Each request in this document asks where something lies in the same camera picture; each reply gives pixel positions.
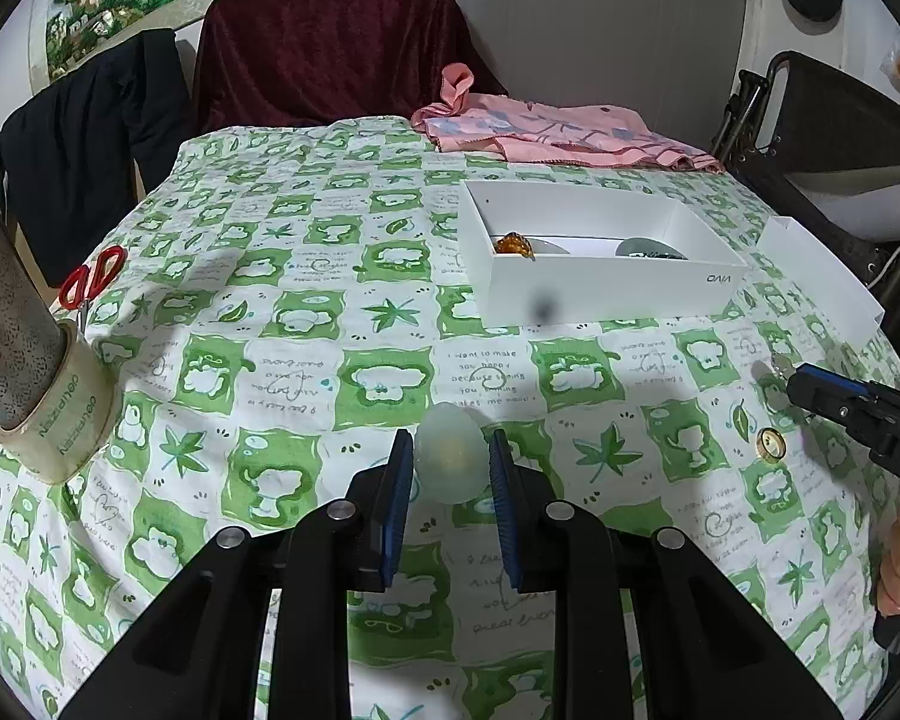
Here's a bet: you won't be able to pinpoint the pale green jade oval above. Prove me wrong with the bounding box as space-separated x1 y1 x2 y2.
414 403 489 505

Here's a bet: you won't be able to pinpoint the gold ring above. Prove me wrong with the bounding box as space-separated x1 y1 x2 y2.
754 425 790 464

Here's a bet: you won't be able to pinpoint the white vivo jewelry box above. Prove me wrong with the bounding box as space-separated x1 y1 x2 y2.
457 179 748 327

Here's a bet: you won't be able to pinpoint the white box lid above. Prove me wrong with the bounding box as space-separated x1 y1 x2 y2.
752 214 888 373

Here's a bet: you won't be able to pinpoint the green white patterned bedsheet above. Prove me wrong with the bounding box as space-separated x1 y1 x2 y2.
0 117 899 718

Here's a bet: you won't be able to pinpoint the clear packing tape roll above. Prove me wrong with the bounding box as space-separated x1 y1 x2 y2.
0 320 116 484

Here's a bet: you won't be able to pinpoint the black folding chair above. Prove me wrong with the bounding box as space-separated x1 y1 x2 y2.
712 50 900 314

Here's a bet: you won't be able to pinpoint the pink floral cloth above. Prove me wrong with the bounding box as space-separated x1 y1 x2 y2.
411 64 724 172

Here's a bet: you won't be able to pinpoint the black garment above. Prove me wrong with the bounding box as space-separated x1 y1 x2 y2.
0 29 191 288

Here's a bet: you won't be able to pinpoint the dark red velvet cover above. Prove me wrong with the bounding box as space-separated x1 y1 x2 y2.
193 0 505 133

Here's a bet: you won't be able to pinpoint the amber bead bracelet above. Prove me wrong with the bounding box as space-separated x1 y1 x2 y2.
492 230 536 262

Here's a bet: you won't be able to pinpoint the red handled scissors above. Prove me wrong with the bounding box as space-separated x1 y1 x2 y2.
58 245 128 335

